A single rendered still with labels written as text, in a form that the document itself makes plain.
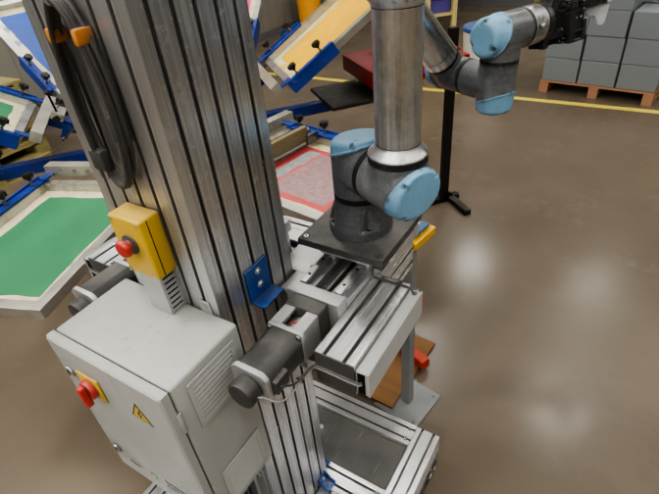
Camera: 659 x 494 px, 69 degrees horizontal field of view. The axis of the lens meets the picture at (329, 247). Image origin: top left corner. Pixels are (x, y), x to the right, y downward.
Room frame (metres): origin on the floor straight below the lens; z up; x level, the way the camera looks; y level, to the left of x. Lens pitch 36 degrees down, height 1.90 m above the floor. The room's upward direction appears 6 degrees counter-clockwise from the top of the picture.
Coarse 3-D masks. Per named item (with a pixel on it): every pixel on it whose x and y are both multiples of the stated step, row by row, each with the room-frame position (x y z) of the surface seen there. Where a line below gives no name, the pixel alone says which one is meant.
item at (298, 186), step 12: (276, 168) 1.93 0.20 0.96; (288, 180) 1.80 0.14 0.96; (300, 180) 1.79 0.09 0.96; (312, 180) 1.78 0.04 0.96; (324, 180) 1.77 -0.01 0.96; (288, 192) 1.70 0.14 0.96; (300, 192) 1.69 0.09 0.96; (312, 192) 1.68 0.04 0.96; (324, 192) 1.67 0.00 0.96; (312, 204) 1.59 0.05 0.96; (324, 204) 1.58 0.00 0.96
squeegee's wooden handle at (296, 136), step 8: (296, 128) 2.09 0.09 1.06; (304, 128) 2.10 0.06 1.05; (280, 136) 2.02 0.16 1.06; (288, 136) 2.03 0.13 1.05; (296, 136) 2.06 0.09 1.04; (304, 136) 2.10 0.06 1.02; (272, 144) 1.95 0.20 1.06; (280, 144) 1.99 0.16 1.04; (288, 144) 2.02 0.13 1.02; (296, 144) 2.06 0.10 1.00; (280, 152) 1.98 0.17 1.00
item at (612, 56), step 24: (624, 0) 4.66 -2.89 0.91; (648, 0) 4.84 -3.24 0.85; (624, 24) 4.62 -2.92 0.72; (648, 24) 4.50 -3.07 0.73; (552, 48) 5.03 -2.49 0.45; (576, 48) 4.88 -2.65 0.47; (600, 48) 4.73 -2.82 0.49; (624, 48) 4.63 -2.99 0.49; (648, 48) 4.46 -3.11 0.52; (552, 72) 5.00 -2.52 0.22; (576, 72) 4.85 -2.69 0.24; (600, 72) 4.70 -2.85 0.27; (624, 72) 4.56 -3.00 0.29; (648, 72) 4.43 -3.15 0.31; (648, 96) 4.38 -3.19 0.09
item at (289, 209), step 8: (288, 128) 2.28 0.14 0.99; (272, 136) 2.20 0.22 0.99; (328, 144) 2.10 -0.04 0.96; (280, 200) 1.58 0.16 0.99; (288, 208) 1.52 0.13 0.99; (296, 208) 1.51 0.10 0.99; (304, 208) 1.51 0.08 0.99; (288, 216) 1.52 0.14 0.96; (296, 216) 1.49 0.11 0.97; (304, 216) 1.46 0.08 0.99; (312, 216) 1.45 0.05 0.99; (320, 216) 1.44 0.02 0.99
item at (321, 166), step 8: (296, 152) 2.07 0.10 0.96; (304, 152) 2.06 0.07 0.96; (320, 152) 2.04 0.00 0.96; (328, 152) 2.04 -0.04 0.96; (280, 160) 2.01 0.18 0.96; (288, 160) 2.00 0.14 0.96; (312, 160) 1.97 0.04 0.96; (320, 160) 1.96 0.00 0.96; (328, 160) 1.95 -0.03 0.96; (296, 168) 1.91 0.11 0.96; (304, 168) 1.90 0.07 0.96; (312, 168) 1.89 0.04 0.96; (320, 168) 1.89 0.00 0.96; (328, 168) 1.88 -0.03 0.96; (320, 176) 1.80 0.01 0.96; (328, 176) 1.80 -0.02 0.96
